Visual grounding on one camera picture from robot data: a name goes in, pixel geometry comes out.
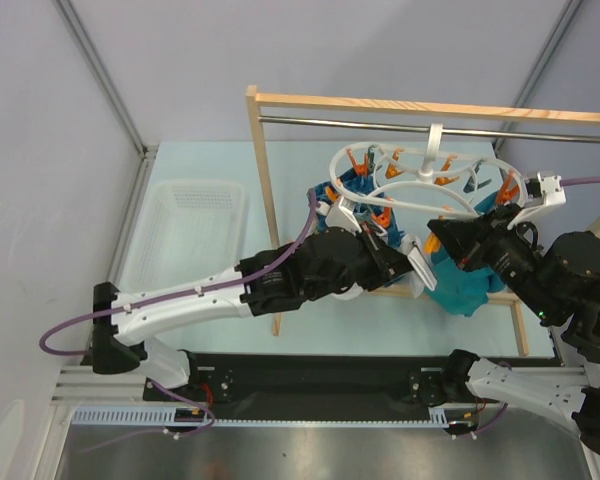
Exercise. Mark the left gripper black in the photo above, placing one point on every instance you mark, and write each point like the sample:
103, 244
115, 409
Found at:
386, 264

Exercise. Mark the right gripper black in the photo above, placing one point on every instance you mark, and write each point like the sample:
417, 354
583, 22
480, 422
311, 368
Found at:
466, 245

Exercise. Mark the white sock plain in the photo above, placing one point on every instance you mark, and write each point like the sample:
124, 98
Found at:
422, 276

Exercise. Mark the white round clip hanger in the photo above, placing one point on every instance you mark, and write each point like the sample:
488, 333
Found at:
425, 176

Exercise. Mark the white sock black stripes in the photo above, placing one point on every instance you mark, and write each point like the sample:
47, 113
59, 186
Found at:
353, 292

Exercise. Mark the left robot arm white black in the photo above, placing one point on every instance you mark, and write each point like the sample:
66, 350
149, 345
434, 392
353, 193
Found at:
127, 325

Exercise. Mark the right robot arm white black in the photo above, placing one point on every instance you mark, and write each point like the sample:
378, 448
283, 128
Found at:
559, 284

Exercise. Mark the teal plain cloth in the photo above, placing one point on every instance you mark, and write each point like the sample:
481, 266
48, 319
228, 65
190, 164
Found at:
459, 292

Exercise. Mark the blue patterned cloth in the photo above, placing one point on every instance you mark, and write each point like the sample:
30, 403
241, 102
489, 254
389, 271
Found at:
381, 219

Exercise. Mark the white plastic basket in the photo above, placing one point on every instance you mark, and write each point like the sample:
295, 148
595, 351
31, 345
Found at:
187, 229

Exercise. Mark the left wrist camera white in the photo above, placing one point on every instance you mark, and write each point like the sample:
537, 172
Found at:
341, 215

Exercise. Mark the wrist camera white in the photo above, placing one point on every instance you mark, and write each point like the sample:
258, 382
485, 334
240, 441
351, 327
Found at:
341, 215
543, 194

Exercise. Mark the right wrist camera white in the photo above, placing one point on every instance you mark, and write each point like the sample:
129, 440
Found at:
543, 194

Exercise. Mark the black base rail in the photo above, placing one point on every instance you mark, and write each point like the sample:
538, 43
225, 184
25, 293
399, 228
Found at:
322, 388

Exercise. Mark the wooden rack frame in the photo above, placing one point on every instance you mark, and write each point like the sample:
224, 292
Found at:
256, 100

